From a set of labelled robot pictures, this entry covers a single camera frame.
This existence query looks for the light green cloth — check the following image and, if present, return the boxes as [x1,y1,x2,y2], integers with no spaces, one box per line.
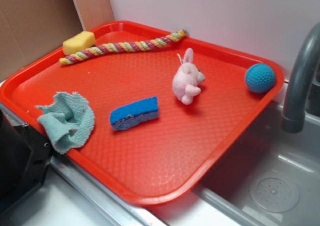
[36,92,95,154]

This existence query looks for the grey toy faucet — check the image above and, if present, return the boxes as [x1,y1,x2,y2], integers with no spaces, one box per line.
[280,24,320,133]

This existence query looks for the brown cardboard panel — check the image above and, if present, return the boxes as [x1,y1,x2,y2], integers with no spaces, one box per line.
[0,0,114,81]

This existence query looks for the multicolour twisted rope toy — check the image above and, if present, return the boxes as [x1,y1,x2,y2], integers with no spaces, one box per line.
[59,30,187,65]

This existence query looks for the blue sponge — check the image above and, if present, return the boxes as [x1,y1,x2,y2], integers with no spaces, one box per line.
[109,96,159,131]

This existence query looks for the pink plush bunny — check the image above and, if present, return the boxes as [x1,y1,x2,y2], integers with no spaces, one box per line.
[172,48,205,105]

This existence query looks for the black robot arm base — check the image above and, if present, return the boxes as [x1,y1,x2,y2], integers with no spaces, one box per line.
[0,112,52,216]

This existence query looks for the yellow sponge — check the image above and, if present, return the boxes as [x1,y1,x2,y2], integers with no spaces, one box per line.
[62,31,96,56]

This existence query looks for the grey plastic sink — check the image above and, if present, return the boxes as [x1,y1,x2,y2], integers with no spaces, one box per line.
[150,90,320,225]

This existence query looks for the blue dimpled ball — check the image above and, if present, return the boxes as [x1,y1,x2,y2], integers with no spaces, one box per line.
[244,64,276,94]

